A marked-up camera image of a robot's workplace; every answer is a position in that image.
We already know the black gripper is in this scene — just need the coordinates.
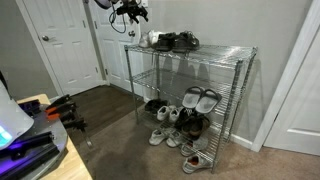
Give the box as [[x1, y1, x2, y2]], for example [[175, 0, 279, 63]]
[[116, 0, 148, 23]]

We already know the white Nike sneaker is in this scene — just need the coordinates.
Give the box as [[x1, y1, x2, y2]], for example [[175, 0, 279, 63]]
[[139, 33, 150, 48]]

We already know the grey sneaker orange insole rack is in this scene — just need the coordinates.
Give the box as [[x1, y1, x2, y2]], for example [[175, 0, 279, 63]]
[[181, 137, 208, 157]]

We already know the white panel door middle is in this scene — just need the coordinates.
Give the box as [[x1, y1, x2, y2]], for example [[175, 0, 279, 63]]
[[89, 0, 140, 92]]

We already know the white panel door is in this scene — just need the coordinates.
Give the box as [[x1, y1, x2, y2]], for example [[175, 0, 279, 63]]
[[89, 0, 140, 92], [15, 0, 104, 96]]

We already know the black shoe left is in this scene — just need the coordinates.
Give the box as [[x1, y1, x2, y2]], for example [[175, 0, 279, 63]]
[[155, 32, 176, 52]]

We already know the black shoe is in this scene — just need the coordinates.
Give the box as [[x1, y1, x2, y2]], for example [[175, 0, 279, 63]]
[[155, 32, 176, 52], [172, 31, 200, 53]]

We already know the black shoe right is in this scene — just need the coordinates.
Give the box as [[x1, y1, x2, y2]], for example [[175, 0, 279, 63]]
[[172, 31, 200, 53]]

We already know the white panel door left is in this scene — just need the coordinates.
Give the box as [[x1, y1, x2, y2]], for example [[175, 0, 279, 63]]
[[15, 0, 104, 96]]

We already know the round door knob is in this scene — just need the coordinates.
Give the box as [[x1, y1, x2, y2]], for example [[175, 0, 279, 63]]
[[42, 35, 49, 42]]

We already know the dark grey shoe pair member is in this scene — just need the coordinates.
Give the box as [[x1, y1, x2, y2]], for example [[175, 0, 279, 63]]
[[144, 99, 160, 114]]

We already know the white sneaker blue insole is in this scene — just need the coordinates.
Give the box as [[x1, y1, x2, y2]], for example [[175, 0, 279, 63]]
[[157, 105, 176, 121]]

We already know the white sneaker bottom shelf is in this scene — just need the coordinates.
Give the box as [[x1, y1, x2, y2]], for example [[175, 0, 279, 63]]
[[169, 107, 182, 123]]

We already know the black striped sneaker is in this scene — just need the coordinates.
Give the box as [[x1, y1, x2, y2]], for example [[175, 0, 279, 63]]
[[174, 108, 192, 130]]

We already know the right grey black slide sandal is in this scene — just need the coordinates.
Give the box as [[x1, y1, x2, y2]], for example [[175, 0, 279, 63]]
[[195, 89, 222, 114]]

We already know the black orange clamp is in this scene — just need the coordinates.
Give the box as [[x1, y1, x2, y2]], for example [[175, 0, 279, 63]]
[[45, 94, 77, 122]]

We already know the white grey sneaker floor left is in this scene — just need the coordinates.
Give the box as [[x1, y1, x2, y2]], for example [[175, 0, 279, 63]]
[[149, 130, 167, 146]]

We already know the white grey sneaker floor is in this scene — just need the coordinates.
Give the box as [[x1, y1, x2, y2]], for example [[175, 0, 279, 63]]
[[166, 131, 184, 148], [149, 130, 167, 146]]

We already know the dark brown shoe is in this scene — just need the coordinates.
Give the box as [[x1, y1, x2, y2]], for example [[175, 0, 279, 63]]
[[182, 116, 210, 139]]

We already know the white grey sneaker floor right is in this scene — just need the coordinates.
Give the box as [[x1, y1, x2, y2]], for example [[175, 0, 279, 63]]
[[166, 131, 184, 148]]

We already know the grey sneaker orange insole floor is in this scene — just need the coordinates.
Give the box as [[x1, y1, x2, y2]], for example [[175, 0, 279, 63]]
[[182, 155, 212, 174]]

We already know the wooden table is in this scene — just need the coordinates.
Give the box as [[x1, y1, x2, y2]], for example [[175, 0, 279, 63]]
[[16, 93, 94, 180]]

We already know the white door right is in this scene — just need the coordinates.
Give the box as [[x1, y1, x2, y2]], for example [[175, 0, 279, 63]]
[[251, 0, 320, 156]]

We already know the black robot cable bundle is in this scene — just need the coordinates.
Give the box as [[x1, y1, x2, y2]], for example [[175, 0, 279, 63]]
[[108, 3, 128, 34]]

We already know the chrome wire shoe rack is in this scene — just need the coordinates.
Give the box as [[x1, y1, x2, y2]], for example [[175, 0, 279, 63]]
[[124, 45, 257, 173]]

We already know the round metal robot base plate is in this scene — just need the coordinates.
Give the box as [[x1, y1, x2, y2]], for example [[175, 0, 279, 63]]
[[0, 103, 69, 180]]

